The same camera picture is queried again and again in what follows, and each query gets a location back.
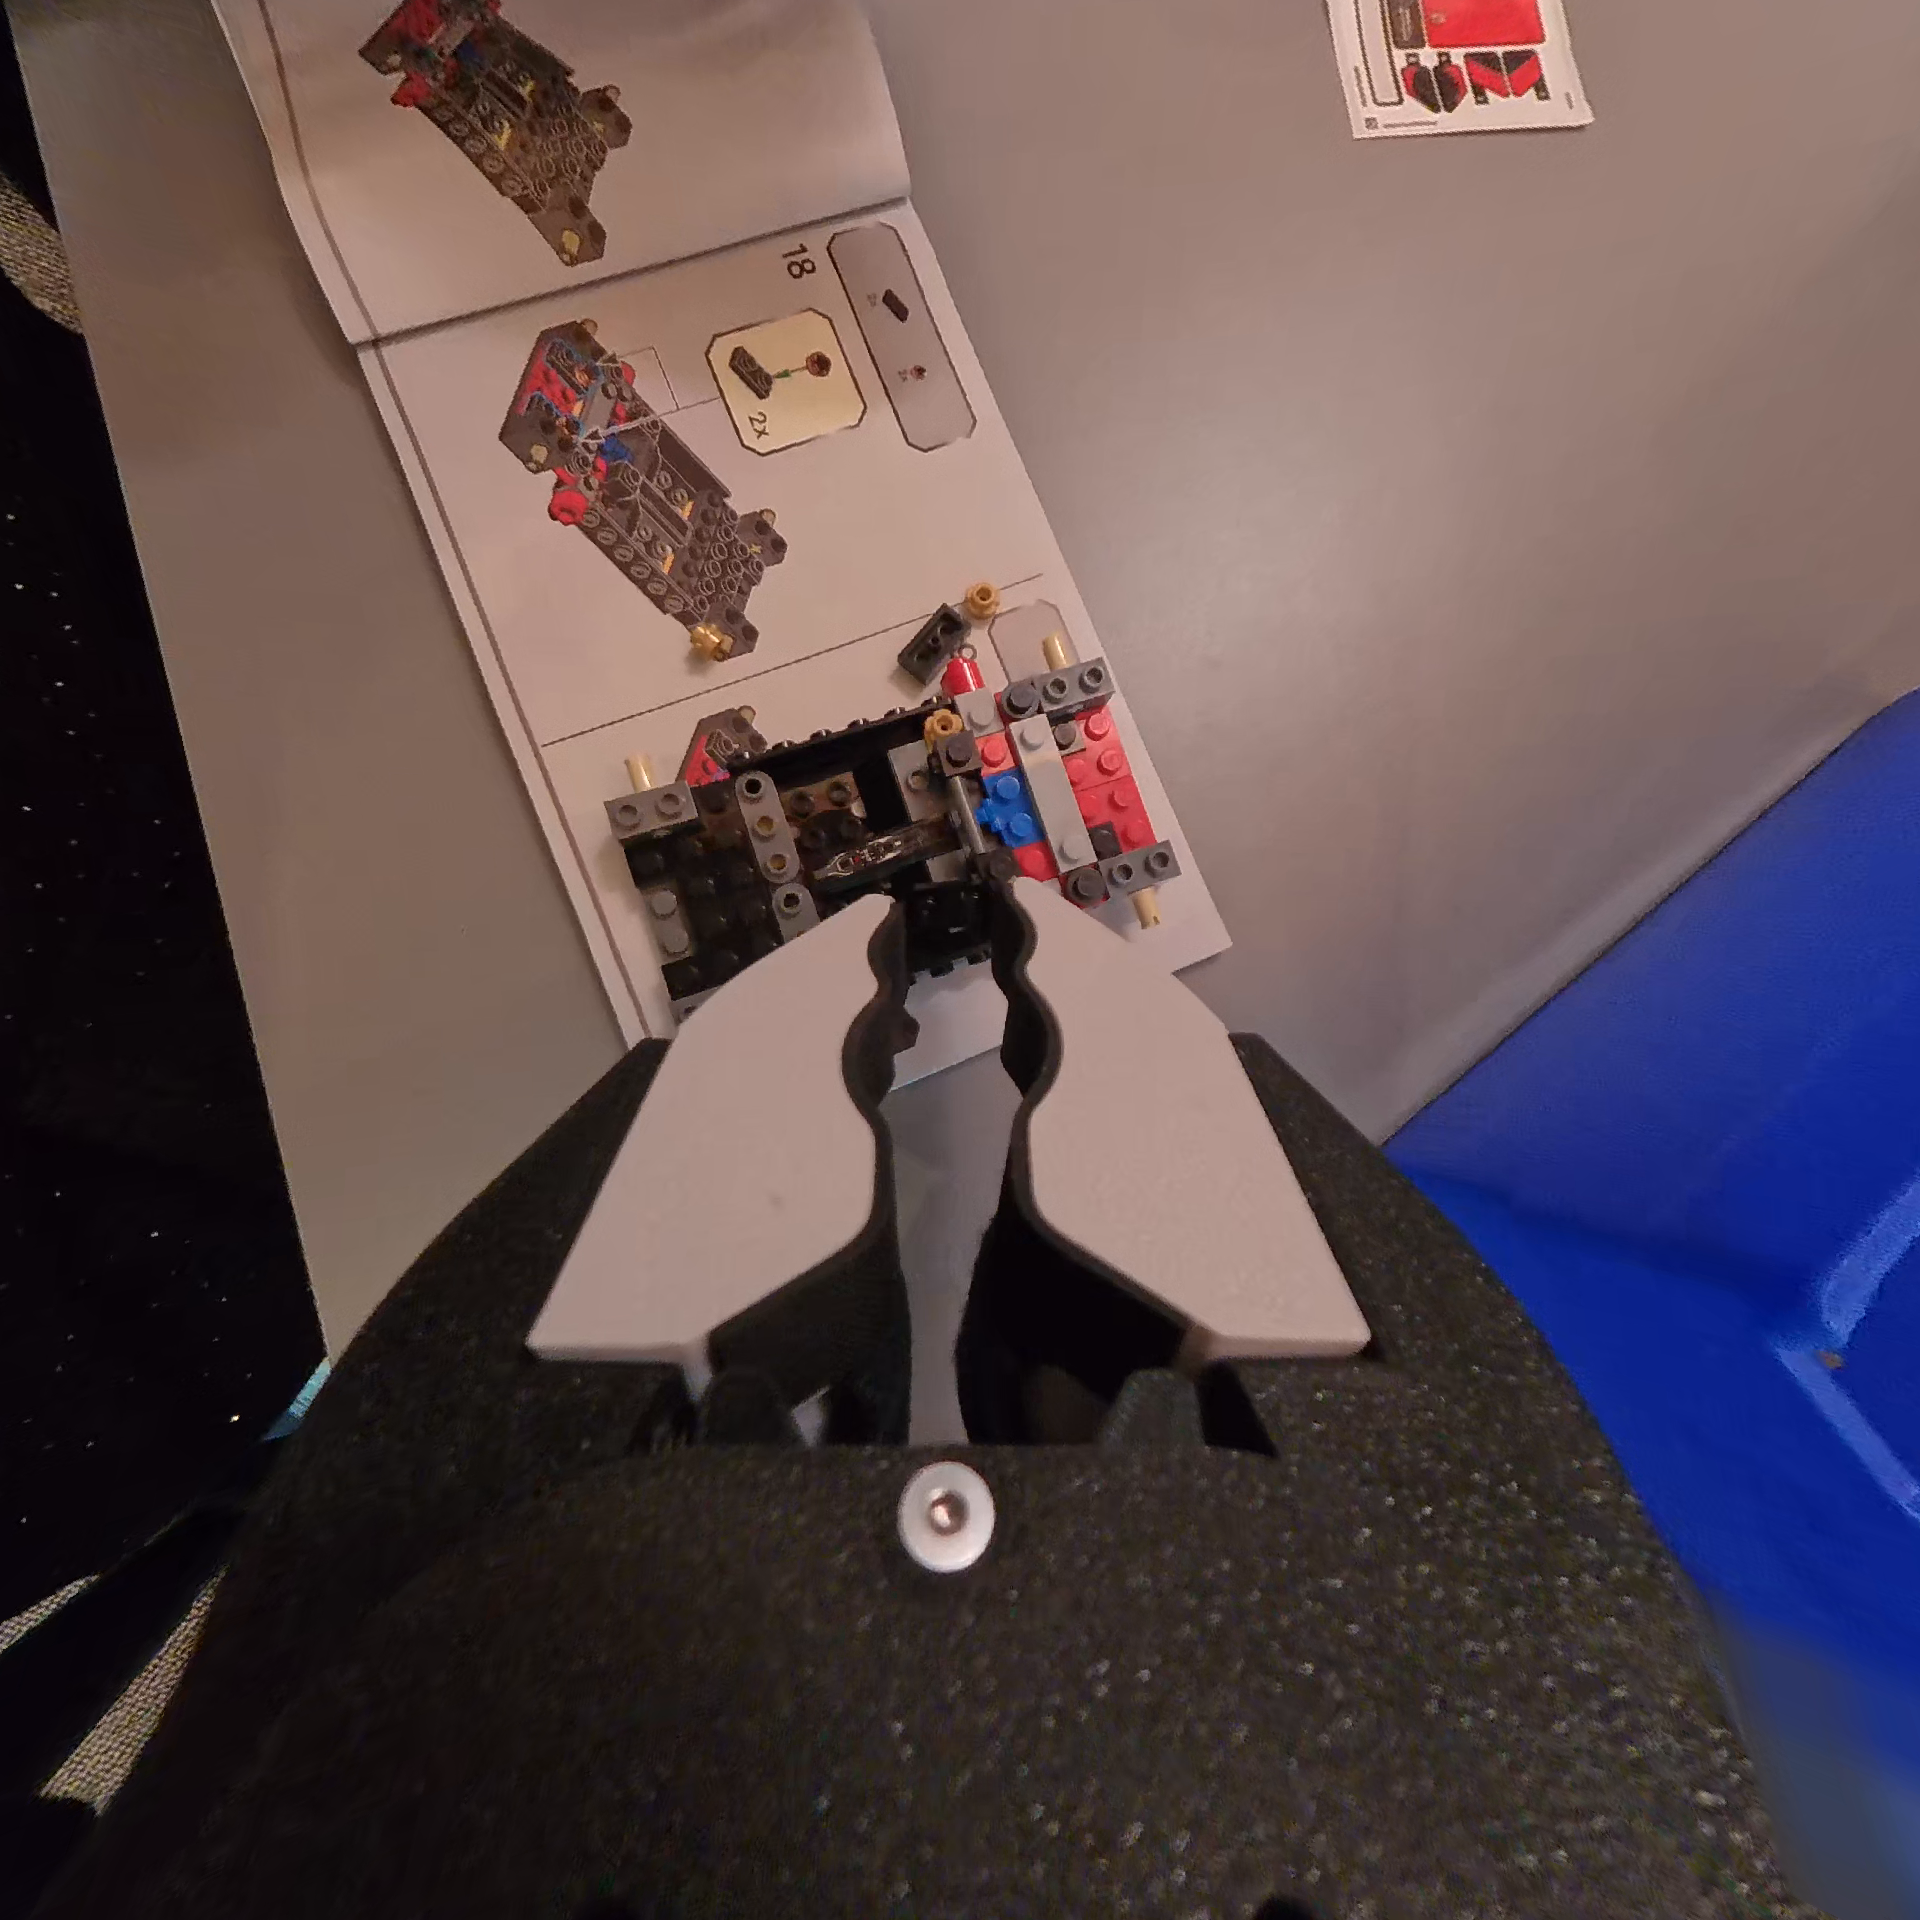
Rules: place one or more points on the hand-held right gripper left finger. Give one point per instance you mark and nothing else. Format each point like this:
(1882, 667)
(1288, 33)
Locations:
(721, 1171)

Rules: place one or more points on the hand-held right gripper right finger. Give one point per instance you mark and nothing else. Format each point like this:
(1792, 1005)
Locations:
(1185, 1171)

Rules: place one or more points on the lego car chassis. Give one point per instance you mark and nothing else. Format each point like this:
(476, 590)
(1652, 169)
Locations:
(721, 885)

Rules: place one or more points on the dark grey lego piece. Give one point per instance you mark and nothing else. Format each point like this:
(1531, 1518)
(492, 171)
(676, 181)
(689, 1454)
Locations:
(933, 643)

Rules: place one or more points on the lego instruction booklet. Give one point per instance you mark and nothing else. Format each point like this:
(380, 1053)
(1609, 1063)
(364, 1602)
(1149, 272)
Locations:
(451, 450)

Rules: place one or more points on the lego sticker sheet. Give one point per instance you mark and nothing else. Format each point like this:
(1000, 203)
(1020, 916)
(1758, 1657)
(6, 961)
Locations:
(1380, 90)

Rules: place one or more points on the blue storage bin with divider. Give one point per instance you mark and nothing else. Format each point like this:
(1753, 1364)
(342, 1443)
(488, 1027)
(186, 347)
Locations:
(1725, 1125)

